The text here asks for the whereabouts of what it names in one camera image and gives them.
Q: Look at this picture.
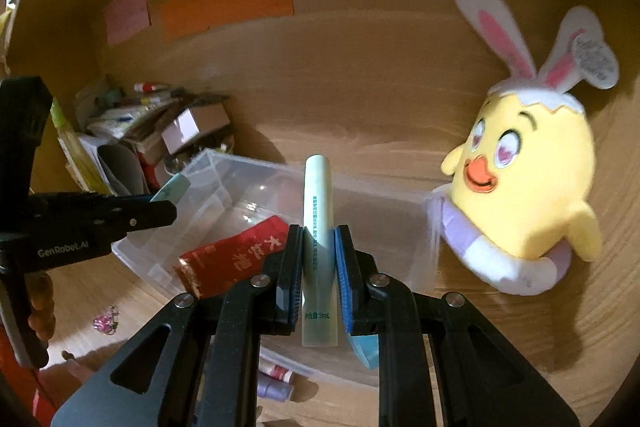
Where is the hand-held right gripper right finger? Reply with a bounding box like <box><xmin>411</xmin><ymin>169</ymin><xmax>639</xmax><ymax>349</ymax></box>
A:
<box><xmin>334</xmin><ymin>224</ymin><xmax>581</xmax><ymax>427</ymax></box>

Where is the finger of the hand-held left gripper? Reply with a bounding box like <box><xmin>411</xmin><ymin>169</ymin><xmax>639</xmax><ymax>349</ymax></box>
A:
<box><xmin>100</xmin><ymin>196</ymin><xmax>179</xmax><ymax>242</ymax></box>

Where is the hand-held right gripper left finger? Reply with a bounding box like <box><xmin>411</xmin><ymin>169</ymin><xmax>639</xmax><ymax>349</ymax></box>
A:
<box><xmin>50</xmin><ymin>223</ymin><xmax>305</xmax><ymax>427</ymax></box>

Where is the small teal packet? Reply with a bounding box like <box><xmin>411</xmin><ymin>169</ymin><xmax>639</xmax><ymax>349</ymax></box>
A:
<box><xmin>150</xmin><ymin>174</ymin><xmax>192</xmax><ymax>204</ymax></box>

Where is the pale green cosmetic tube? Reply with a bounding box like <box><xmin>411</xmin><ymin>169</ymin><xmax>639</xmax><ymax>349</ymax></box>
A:
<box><xmin>301</xmin><ymin>155</ymin><xmax>340</xmax><ymax>349</ymax></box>

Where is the clear plastic storage bin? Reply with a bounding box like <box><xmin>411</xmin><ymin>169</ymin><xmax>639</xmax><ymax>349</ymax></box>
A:
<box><xmin>111</xmin><ymin>148</ymin><xmax>443</xmax><ymax>389</ymax></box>

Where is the person's left hand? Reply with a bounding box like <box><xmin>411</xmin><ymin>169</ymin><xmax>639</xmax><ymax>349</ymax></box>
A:
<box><xmin>27</xmin><ymin>274</ymin><xmax>56</xmax><ymax>345</ymax></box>

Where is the red foil packet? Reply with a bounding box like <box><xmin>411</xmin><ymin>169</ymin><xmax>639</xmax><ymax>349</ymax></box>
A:
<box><xmin>173</xmin><ymin>215</ymin><xmax>290</xmax><ymax>300</ymax></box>

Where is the white red lip tube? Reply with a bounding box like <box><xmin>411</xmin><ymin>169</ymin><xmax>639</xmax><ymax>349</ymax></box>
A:
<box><xmin>259</xmin><ymin>363</ymin><xmax>297</xmax><ymax>384</ymax></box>

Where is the pile of stationery clutter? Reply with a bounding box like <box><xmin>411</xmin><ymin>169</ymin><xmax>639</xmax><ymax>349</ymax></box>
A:
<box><xmin>57</xmin><ymin>79</ymin><xmax>201</xmax><ymax>192</ymax></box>

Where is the purple black cosmetic tube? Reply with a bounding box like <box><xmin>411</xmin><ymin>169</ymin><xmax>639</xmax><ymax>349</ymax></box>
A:
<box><xmin>256</xmin><ymin>379</ymin><xmax>293</xmax><ymax>404</ymax></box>

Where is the small cardboard box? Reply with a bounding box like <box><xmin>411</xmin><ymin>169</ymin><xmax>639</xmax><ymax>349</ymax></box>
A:
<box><xmin>160</xmin><ymin>104</ymin><xmax>232</xmax><ymax>155</ymax></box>

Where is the pink bead charm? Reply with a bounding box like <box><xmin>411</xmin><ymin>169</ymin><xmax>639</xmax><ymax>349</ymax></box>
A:
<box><xmin>91</xmin><ymin>306</ymin><xmax>122</xmax><ymax>336</ymax></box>

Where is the red object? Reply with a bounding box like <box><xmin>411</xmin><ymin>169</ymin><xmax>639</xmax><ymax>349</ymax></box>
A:
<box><xmin>0</xmin><ymin>332</ymin><xmax>56</xmax><ymax>415</ymax></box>

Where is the pink sticky note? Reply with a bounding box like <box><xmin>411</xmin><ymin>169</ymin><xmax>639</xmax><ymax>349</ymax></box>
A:
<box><xmin>104</xmin><ymin>0</ymin><xmax>152</xmax><ymax>46</ymax></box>

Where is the yellow chick plush toy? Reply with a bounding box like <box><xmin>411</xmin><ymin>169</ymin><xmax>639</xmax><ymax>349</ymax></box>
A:
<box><xmin>425</xmin><ymin>0</ymin><xmax>621</xmax><ymax>295</ymax></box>

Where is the orange sticky note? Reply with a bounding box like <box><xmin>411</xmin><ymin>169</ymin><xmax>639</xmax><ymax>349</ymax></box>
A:
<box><xmin>160</xmin><ymin>0</ymin><xmax>294</xmax><ymax>40</ymax></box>

